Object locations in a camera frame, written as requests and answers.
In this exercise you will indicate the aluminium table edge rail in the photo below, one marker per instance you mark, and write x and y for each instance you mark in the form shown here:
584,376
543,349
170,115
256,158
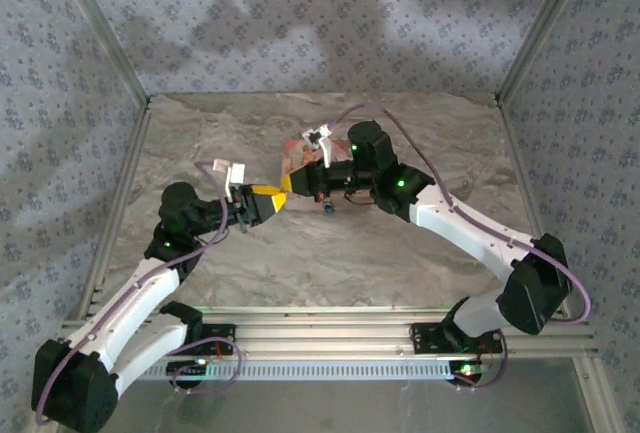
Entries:
515,163
130,163

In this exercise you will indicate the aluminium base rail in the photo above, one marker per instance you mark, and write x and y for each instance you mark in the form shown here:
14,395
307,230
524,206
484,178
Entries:
325,338

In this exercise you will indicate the aluminium frame post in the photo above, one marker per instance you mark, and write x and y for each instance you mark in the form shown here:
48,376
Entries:
100,28
545,28

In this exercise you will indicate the aluminium lower frame bar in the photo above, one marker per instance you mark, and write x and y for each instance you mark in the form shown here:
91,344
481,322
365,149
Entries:
600,393

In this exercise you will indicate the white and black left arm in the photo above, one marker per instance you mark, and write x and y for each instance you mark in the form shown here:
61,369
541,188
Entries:
125,303

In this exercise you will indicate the small blue padlock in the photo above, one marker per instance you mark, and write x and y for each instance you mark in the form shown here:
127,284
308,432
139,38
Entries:
328,209

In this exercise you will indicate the pink illustrated book box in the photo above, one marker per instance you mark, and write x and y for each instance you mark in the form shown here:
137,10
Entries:
300,153

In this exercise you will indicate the circuit board with green light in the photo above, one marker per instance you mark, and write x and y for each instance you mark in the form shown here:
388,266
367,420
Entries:
187,368
470,369

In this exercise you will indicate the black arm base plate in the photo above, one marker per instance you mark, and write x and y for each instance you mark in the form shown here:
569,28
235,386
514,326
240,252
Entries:
425,338
225,333

